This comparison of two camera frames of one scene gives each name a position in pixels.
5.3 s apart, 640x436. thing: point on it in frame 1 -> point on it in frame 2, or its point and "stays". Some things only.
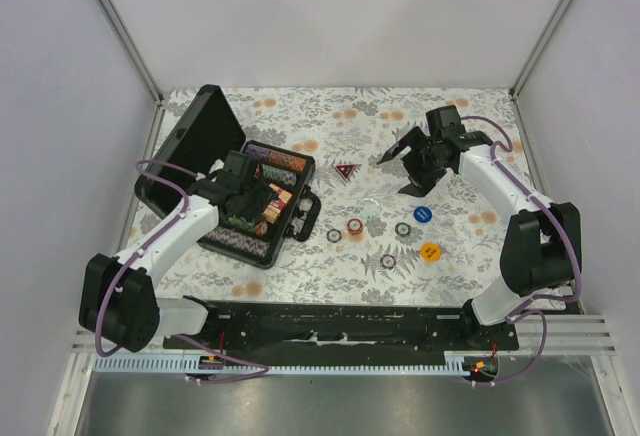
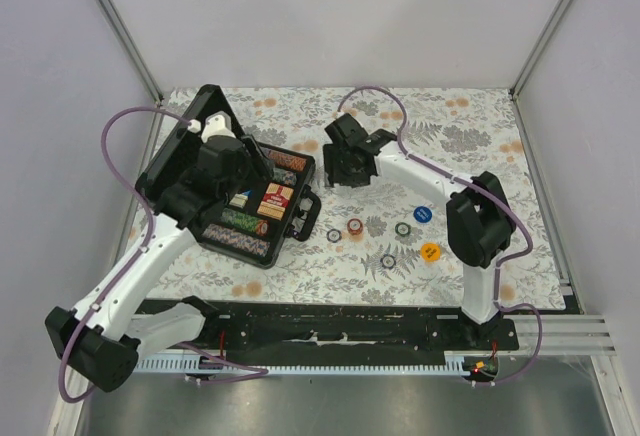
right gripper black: (413, 139) -> (330, 160)
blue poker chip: (388, 261) stays
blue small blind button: (422, 214) stays
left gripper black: (263, 196) -> (264, 164)
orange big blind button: (430, 251) stays
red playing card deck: (272, 212) stays
